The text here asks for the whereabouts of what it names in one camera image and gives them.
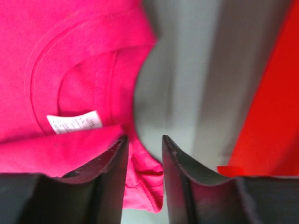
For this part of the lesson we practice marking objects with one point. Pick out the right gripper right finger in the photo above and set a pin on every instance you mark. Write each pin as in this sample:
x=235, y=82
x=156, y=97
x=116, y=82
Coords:
x=198, y=195

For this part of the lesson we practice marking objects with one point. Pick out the pink t-shirt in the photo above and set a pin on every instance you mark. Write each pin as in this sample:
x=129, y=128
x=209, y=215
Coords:
x=68, y=70

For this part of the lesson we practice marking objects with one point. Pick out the red plastic bin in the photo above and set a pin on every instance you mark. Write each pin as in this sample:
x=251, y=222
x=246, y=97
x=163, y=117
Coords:
x=268, y=144

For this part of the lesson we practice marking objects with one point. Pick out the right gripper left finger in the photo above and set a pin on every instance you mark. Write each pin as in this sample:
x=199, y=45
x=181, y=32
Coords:
x=91, y=194

